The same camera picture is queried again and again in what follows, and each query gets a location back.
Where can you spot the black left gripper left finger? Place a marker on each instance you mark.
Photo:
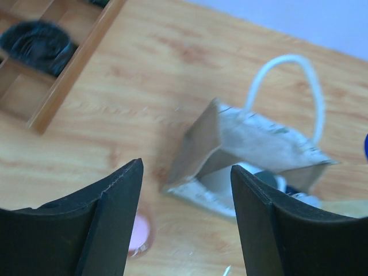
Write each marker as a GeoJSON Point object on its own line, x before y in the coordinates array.
{"type": "Point", "coordinates": [84, 233]}

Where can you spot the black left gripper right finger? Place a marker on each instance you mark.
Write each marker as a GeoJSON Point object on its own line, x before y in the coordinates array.
{"type": "Point", "coordinates": [281, 235]}

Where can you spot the dark blue cap amber bottle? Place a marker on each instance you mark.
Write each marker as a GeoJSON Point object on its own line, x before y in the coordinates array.
{"type": "Point", "coordinates": [303, 197]}

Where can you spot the pink cap peach bottle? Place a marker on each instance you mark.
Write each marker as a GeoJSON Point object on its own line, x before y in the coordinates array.
{"type": "Point", "coordinates": [142, 237]}

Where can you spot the white bottle grey cap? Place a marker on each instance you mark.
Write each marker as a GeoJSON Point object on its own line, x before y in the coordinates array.
{"type": "Point", "coordinates": [219, 181]}

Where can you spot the printed canvas tote bag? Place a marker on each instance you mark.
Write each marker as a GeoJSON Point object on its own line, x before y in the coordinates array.
{"type": "Point", "coordinates": [224, 136]}

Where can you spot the blue cap orange bottle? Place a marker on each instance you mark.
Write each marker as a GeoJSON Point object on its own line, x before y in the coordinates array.
{"type": "Point", "coordinates": [365, 147]}

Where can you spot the wooden compartment tray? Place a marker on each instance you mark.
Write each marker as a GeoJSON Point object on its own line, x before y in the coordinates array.
{"type": "Point", "coordinates": [29, 95]}

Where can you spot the dark rolled sock centre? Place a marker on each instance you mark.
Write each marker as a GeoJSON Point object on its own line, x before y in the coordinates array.
{"type": "Point", "coordinates": [39, 44]}

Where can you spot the dark green rolled sock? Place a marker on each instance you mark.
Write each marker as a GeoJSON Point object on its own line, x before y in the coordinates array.
{"type": "Point", "coordinates": [100, 3]}

